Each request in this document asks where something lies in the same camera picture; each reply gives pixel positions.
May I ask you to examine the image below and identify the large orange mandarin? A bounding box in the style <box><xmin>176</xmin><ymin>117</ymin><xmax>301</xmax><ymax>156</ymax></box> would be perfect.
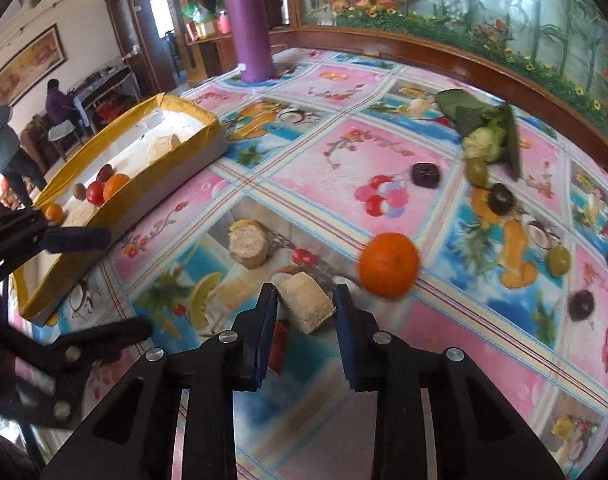
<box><xmin>42</xmin><ymin>203</ymin><xmax>65</xmax><ymax>224</ymax></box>

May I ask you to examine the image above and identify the large beige foam cylinder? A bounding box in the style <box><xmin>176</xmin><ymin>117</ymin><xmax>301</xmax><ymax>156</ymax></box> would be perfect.
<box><xmin>63</xmin><ymin>198</ymin><xmax>98</xmax><ymax>226</ymax></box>

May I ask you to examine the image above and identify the brown kiwi fruit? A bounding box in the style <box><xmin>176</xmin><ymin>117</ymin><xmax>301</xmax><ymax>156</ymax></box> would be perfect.
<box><xmin>73</xmin><ymin>183</ymin><xmax>87</xmax><ymax>200</ymax></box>

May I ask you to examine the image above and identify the red tomato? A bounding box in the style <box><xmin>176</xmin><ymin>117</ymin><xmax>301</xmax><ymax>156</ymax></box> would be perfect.
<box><xmin>86</xmin><ymin>181</ymin><xmax>104</xmax><ymax>207</ymax></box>

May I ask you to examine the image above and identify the small orange tangerine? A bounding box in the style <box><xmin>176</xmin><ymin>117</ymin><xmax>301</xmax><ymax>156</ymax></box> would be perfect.
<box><xmin>103</xmin><ymin>174</ymin><xmax>130</xmax><ymax>202</ymax></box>

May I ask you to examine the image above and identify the red jujube date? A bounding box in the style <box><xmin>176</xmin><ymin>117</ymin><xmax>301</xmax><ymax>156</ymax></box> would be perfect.
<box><xmin>97</xmin><ymin>164</ymin><xmax>114</xmax><ymax>183</ymax></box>

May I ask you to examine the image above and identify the beige foam chunk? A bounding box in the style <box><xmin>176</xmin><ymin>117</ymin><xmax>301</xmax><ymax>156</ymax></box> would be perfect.
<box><xmin>277</xmin><ymin>272</ymin><xmax>336</xmax><ymax>334</ymax></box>
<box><xmin>228</xmin><ymin>220</ymin><xmax>270</xmax><ymax>270</ymax></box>
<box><xmin>148</xmin><ymin>134</ymin><xmax>181</xmax><ymax>165</ymax></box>

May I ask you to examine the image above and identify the orange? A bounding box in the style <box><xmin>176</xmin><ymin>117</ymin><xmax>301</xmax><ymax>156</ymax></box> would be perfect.
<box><xmin>358</xmin><ymin>233</ymin><xmax>421</xmax><ymax>300</ymax></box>

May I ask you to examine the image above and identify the standing person grey jacket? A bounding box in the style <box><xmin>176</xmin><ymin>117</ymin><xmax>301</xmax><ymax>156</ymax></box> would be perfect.
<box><xmin>0</xmin><ymin>105</ymin><xmax>47</xmax><ymax>209</ymax></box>

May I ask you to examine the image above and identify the seated person in purple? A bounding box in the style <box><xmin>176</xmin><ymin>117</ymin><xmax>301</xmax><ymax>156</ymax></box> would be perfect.
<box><xmin>45</xmin><ymin>78</ymin><xmax>83</xmax><ymax>127</ymax></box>

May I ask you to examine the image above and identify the yellow white foam tray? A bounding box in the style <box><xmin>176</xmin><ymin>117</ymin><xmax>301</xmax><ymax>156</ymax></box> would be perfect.
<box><xmin>13</xmin><ymin>94</ymin><xmax>227</xmax><ymax>326</ymax></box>

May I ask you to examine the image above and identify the dark plum right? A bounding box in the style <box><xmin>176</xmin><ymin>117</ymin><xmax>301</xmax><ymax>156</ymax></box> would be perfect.
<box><xmin>568</xmin><ymin>289</ymin><xmax>596</xmax><ymax>322</ymax></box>

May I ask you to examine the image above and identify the dark plum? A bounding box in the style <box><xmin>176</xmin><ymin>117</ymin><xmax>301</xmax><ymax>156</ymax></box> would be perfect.
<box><xmin>411</xmin><ymin>162</ymin><xmax>441</xmax><ymax>188</ymax></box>
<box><xmin>568</xmin><ymin>289</ymin><xmax>596</xmax><ymax>322</ymax></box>
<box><xmin>487</xmin><ymin>182</ymin><xmax>515</xmax><ymax>216</ymax></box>

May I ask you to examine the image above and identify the green olive right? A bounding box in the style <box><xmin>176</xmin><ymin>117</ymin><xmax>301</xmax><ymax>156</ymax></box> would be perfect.
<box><xmin>546</xmin><ymin>245</ymin><xmax>572</xmax><ymax>278</ymax></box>

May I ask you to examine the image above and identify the patterned plastic tablecloth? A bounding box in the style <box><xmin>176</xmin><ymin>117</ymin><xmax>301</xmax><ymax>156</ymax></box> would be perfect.
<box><xmin>12</xmin><ymin>49</ymin><xmax>608</xmax><ymax>479</ymax></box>

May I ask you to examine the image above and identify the wooden side cabinet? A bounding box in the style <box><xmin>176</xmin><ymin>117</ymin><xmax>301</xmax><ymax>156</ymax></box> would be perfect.
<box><xmin>183</xmin><ymin>29</ymin><xmax>295</xmax><ymax>86</ymax></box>

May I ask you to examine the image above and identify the dark plum centre back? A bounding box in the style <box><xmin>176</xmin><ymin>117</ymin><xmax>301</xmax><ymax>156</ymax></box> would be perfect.
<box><xmin>487</xmin><ymin>182</ymin><xmax>515</xmax><ymax>216</ymax></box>

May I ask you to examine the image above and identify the green packet on cabinet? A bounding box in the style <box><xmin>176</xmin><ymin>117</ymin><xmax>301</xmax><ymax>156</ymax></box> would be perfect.
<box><xmin>182</xmin><ymin>1</ymin><xmax>214</xmax><ymax>25</ymax></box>

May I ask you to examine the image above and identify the dark plum left back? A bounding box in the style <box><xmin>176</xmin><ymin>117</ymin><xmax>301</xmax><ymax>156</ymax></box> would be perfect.
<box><xmin>411</xmin><ymin>162</ymin><xmax>441</xmax><ymax>188</ymax></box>

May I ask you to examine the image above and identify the green olive near cauliflower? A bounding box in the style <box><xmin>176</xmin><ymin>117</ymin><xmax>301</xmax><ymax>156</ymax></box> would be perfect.
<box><xmin>465</xmin><ymin>157</ymin><xmax>488</xmax><ymax>188</ymax></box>

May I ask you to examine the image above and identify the cauliflower with green leaves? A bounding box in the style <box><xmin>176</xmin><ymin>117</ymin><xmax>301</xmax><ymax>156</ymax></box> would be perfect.
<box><xmin>435</xmin><ymin>89</ymin><xmax>522</xmax><ymax>181</ymax></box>

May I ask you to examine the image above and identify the purple thermos bottle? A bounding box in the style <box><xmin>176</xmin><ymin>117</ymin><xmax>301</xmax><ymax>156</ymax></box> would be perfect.
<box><xmin>223</xmin><ymin>0</ymin><xmax>276</xmax><ymax>84</ymax></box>

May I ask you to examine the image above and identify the flower bamboo glass partition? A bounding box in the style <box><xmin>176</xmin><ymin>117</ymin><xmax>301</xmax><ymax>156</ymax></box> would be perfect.
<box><xmin>299</xmin><ymin>0</ymin><xmax>608</xmax><ymax>137</ymax></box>

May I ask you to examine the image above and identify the framed wall painting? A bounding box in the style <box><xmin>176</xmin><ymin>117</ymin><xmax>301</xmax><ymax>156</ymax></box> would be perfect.
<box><xmin>0</xmin><ymin>24</ymin><xmax>68</xmax><ymax>105</ymax></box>

